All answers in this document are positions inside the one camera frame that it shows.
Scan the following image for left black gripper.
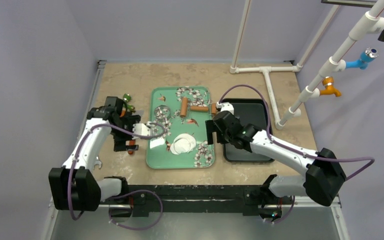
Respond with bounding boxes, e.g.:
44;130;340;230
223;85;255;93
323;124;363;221
110;116;141;152

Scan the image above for metal scraper wooden handle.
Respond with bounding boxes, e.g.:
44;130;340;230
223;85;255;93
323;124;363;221
126;140;139;155

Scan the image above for white dough ball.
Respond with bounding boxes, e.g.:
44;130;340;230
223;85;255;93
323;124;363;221
169;133;197;155

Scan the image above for green floral tray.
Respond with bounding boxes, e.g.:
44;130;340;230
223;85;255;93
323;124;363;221
146;86;216;170

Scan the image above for wooden rolling pin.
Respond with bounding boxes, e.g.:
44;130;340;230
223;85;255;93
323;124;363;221
179;97;217;118

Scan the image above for round metal cutter ring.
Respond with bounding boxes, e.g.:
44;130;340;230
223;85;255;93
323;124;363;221
154;105;171;120

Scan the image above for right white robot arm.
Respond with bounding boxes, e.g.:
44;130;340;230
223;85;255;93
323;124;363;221
205;111;347;207

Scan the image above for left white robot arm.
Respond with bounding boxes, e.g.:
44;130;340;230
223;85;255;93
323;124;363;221
48;96;141;213

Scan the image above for black baking tray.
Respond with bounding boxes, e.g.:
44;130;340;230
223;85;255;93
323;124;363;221
223;98;274;164

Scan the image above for silver open-end wrench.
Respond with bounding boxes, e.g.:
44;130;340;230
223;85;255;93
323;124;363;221
94;157;103;170

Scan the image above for orange faucet tap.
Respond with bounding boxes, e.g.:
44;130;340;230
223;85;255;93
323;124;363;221
319;76;342;97

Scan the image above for blue faucet tap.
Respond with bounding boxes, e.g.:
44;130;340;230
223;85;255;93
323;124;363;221
345;47;379;70

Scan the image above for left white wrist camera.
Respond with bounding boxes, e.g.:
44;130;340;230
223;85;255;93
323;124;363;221
133;123;152;138

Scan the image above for green garden hose nozzle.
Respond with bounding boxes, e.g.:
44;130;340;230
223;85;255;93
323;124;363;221
122;93;136;112

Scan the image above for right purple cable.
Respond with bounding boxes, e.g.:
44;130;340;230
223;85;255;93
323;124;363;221
218;84;376;225

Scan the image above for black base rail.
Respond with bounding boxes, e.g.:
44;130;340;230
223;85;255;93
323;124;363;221
103;185;294;220

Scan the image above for aluminium frame rail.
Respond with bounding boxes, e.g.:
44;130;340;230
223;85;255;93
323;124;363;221
40;60;108;240

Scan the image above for white pvc pipe frame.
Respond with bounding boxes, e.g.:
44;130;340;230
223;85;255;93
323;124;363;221
229;0;384;130

